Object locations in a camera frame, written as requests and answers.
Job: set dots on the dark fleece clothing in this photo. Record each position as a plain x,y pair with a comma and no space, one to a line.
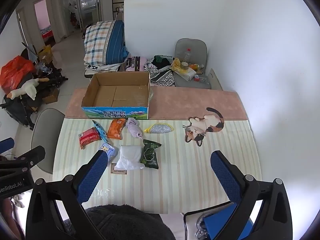
125,222

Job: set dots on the white goose plush toy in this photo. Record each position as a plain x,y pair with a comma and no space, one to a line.
28,87

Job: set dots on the striped table cloth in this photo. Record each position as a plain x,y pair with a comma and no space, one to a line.
180,175

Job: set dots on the white printed folded cloth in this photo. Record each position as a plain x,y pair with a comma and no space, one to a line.
102,67

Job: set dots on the printed cardboard box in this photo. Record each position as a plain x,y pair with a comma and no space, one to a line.
115,113

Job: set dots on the silver glitter yellow pouch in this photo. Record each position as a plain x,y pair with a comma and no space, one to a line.
160,128

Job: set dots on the clear plastic bottle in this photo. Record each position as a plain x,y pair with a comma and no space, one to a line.
186,56

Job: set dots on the dark green snack packet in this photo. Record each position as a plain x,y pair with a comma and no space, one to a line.
150,155

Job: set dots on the grey cushioned chair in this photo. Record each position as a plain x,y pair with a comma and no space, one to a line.
191,46

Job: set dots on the cat-shaped mat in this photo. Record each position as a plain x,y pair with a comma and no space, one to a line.
202,127

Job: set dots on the black stroller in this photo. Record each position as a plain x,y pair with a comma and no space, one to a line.
17,107

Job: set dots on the patterned bag of clothes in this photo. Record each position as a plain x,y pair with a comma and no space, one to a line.
162,76

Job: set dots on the clear plastic wrap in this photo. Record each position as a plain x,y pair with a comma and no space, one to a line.
102,193

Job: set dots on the pink suitcase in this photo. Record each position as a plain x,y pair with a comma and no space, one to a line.
136,63

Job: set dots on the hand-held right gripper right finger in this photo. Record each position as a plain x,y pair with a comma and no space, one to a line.
225,177

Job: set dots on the brown cardboard box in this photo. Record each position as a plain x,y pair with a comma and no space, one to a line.
51,96

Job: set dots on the long blue packet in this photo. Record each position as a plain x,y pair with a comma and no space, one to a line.
101,130

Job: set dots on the yellow paper bag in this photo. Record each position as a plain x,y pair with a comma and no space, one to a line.
46,53

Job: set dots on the white plastic bag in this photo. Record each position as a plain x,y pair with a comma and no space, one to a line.
128,156

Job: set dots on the orange plastic bag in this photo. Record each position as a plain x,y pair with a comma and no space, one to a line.
15,71

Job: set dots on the light blue tissue packet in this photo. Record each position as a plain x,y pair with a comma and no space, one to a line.
108,150

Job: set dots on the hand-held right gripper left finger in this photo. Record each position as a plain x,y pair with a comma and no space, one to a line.
91,180

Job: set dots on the plaid folded quilt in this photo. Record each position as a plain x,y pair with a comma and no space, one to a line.
100,42

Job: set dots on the white flat panel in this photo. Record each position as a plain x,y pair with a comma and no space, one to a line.
215,80

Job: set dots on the white soft pack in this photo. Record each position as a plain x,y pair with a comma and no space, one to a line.
187,74

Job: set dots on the white metal frame cot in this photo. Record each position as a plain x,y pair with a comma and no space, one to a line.
87,73

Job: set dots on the orange snack packet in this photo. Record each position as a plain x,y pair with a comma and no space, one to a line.
116,130

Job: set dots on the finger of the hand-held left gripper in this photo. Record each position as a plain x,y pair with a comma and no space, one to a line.
6,145
30,156

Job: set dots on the red snack packet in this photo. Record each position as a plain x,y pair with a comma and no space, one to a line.
88,137

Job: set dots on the orange wrapper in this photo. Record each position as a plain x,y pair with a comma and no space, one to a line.
194,67

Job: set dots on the person's left forearm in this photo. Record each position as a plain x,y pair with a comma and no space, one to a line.
7,220

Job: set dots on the grey round-backed chair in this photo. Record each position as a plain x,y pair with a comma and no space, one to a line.
47,135

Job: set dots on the purple cloth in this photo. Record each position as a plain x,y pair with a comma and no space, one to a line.
133,128

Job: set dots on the red bedding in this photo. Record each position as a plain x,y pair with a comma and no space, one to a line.
48,36

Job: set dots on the pink table mat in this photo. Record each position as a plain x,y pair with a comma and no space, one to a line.
175,102

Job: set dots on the yellow plastic bag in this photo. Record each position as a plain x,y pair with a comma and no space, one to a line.
176,63

